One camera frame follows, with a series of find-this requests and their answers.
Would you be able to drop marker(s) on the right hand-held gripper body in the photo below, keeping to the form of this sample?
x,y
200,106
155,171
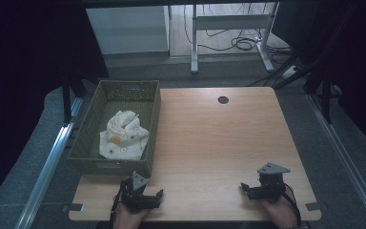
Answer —
x,y
271,187

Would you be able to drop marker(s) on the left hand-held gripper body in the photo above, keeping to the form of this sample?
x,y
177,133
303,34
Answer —
x,y
132,197

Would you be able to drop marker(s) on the white patterned cloth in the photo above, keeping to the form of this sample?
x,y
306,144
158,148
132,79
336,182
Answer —
x,y
124,136

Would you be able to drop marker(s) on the green woven basket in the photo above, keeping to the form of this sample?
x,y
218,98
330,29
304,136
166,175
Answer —
x,y
90,140

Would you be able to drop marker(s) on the person's left hand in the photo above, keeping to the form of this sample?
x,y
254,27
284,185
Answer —
x,y
127,220

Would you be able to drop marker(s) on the person's right hand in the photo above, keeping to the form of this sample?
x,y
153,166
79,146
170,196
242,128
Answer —
x,y
282,213

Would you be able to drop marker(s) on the black round table grommet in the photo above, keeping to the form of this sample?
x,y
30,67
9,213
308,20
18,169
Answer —
x,y
223,99

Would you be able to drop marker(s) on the black stand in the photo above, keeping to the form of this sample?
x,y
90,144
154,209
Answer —
x,y
325,98
66,101

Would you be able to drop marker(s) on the white power strip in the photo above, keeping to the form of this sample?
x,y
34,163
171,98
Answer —
x,y
289,72

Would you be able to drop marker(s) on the dark curtain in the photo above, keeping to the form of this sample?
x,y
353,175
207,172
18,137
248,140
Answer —
x,y
22,63
362,63

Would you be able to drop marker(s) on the white cabinet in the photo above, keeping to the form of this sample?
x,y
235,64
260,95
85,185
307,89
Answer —
x,y
127,30

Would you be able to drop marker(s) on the aluminium rail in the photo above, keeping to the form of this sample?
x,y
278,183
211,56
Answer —
x,y
47,171
346,159

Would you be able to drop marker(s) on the white metal desk frame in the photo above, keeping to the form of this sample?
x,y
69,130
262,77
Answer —
x,y
228,22

